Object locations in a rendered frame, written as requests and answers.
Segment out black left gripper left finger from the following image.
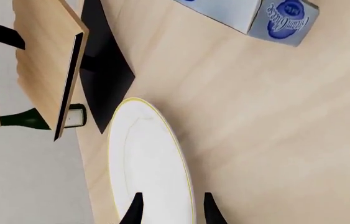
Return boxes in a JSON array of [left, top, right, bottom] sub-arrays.
[[121, 192, 145, 224]]

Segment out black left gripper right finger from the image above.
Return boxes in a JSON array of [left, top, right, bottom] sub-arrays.
[[203, 192, 230, 224]]

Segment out white plate with yellow rim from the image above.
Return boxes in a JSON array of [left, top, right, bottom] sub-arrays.
[[107, 96, 198, 224]]

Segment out dark green wine bottle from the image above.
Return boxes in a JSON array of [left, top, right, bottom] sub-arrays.
[[0, 107, 52, 131]]

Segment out wooden rack with black edges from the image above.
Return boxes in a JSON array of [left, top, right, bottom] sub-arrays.
[[0, 0, 90, 142]]

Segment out grey box with blue print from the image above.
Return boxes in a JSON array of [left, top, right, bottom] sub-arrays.
[[173, 0, 320, 49]]

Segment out flat black stove plate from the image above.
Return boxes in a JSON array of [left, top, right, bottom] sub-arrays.
[[79, 0, 136, 135]]

